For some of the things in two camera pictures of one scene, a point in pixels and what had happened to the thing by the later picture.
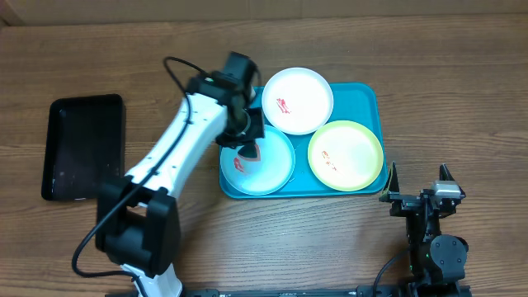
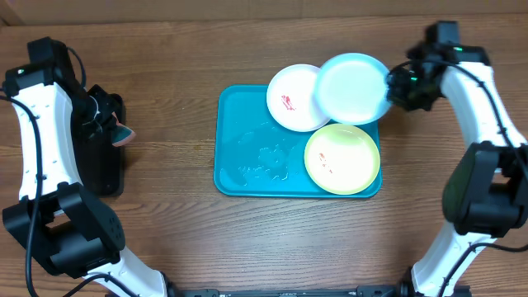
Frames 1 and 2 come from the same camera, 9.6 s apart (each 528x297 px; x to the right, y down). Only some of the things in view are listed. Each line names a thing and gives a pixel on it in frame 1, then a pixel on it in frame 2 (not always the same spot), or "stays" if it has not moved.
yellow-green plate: [345, 156] stays
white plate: [297, 101] stays
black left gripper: [256, 117] → [112, 106]
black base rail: [370, 291] stays
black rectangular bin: [84, 146] stays
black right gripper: [405, 203] → [398, 96]
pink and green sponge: [250, 153] → [118, 131]
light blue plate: [261, 177] → [351, 89]
